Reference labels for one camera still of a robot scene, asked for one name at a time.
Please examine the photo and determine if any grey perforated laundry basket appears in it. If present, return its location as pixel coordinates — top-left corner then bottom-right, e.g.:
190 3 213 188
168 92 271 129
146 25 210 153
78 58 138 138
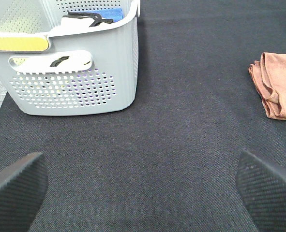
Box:
0 0 140 116

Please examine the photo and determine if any black table cloth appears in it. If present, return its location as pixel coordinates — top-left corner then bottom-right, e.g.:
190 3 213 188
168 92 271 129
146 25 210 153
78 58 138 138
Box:
0 0 286 232

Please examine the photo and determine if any white cloth with black straps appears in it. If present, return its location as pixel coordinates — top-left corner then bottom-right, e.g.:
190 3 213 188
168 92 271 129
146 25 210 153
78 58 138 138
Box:
60 12 114 29

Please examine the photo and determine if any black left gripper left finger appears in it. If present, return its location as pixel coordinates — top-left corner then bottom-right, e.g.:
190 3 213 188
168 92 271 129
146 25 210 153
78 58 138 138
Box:
0 152 48 232

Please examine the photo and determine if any blue cloth in basket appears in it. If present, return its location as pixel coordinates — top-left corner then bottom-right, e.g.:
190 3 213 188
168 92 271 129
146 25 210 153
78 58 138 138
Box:
99 8 124 22

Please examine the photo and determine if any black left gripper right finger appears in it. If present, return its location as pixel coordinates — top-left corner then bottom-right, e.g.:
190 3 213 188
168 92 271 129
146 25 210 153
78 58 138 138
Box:
236 151 286 232

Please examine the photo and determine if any orange-brown towel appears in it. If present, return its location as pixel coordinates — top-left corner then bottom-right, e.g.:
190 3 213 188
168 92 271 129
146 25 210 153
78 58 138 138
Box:
248 52 286 120

